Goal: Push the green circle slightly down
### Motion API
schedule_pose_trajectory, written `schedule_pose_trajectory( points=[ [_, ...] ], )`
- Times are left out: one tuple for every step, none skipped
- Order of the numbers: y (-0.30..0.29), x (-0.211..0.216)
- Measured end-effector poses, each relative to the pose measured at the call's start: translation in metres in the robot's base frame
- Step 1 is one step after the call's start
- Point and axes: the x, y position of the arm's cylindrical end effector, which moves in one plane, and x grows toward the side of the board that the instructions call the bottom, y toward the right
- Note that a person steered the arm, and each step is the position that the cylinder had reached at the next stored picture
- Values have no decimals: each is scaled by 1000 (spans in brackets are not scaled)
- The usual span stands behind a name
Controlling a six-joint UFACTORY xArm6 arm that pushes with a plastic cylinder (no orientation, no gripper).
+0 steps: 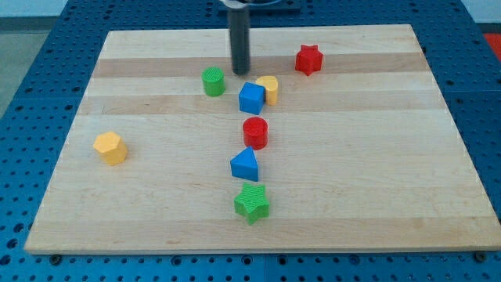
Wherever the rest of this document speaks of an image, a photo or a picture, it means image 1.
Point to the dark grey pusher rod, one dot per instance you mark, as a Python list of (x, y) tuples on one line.
[(238, 15)]

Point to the green cylinder block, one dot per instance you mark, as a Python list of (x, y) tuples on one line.
[(213, 81)]

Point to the yellow half-round block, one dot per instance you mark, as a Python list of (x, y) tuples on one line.
[(271, 85)]

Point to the blue cube block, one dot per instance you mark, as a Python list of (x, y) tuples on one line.
[(251, 98)]

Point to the red star block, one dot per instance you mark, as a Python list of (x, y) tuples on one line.
[(309, 59)]

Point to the red cylinder block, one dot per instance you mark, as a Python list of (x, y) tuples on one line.
[(255, 133)]

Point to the wooden board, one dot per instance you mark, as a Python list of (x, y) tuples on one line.
[(363, 155)]

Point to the blue triangle block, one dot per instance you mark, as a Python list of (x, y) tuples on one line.
[(245, 166)]

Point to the yellow hexagon block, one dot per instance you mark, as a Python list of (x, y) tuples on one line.
[(111, 148)]

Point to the green star block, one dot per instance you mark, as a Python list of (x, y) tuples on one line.
[(252, 203)]

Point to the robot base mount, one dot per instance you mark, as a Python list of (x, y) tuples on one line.
[(260, 6)]

